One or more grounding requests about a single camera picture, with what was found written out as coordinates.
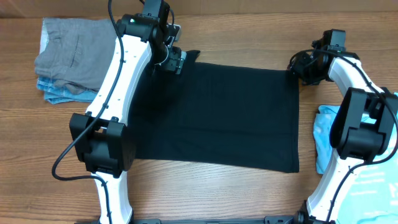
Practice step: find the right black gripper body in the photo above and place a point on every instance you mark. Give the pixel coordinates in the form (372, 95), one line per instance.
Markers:
(302, 72)

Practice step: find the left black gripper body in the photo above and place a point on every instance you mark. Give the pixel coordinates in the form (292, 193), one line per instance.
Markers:
(173, 61)

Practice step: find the black t-shirt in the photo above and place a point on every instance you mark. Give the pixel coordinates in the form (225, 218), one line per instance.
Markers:
(218, 114)

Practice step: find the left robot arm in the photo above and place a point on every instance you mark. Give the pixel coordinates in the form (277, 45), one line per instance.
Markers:
(144, 43)

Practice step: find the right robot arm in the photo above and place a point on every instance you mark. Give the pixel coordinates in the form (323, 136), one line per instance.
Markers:
(362, 128)

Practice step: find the folded grey shorts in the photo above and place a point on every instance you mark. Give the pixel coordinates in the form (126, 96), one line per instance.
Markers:
(78, 53)

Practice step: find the folded blue jeans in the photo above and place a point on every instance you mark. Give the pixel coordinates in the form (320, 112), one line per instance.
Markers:
(56, 95)

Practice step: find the light blue t-shirt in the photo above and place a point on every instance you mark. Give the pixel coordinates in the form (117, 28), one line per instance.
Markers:
(372, 197)

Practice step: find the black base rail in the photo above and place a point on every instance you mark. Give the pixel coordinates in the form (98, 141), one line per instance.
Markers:
(283, 219)

